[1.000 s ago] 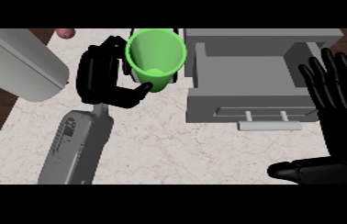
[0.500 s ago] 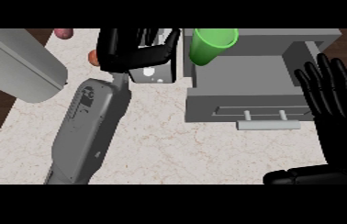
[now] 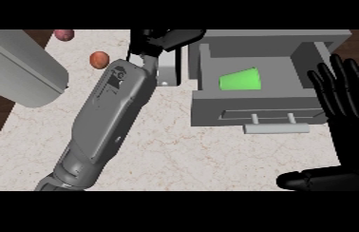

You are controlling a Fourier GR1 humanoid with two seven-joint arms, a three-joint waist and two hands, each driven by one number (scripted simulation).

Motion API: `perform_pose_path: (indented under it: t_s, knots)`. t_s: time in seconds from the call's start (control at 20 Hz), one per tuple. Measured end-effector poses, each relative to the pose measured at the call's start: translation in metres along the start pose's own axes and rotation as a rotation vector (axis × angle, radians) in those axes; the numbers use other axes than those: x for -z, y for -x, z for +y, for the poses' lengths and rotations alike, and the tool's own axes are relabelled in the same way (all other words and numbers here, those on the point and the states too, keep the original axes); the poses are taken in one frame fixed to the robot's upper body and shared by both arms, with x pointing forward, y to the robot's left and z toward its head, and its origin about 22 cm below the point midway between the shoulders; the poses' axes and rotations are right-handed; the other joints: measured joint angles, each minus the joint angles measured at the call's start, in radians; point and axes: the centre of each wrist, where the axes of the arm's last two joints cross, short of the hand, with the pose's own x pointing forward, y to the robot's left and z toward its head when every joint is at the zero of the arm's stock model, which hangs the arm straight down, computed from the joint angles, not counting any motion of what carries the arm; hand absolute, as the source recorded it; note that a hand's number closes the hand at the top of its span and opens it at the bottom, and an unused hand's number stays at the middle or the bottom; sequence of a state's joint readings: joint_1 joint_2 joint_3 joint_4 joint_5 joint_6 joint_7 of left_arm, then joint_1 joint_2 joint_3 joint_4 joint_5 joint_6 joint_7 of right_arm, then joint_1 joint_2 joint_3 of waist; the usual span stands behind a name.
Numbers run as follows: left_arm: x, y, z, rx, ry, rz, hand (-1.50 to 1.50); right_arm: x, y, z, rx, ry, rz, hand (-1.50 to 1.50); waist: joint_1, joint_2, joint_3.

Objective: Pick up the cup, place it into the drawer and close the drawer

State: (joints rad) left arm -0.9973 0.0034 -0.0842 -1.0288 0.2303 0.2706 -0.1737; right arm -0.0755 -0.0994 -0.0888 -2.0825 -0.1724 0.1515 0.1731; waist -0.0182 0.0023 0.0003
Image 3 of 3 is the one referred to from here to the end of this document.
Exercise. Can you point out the green cup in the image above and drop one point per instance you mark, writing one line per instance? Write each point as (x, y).
(243, 80)

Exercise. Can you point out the grey cabinet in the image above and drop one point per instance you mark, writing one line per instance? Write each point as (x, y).
(281, 47)

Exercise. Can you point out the dark red round fruit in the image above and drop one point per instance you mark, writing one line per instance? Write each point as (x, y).
(64, 34)

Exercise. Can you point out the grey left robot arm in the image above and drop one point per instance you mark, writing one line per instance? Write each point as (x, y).
(107, 115)

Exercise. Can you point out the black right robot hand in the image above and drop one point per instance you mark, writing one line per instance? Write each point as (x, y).
(343, 137)

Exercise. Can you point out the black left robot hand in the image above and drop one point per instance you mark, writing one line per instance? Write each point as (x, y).
(147, 41)

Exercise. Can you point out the pale grey upright block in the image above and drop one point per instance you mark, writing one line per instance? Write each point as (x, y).
(169, 69)

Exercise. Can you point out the orange-brown round fruit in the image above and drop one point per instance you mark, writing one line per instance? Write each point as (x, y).
(99, 60)

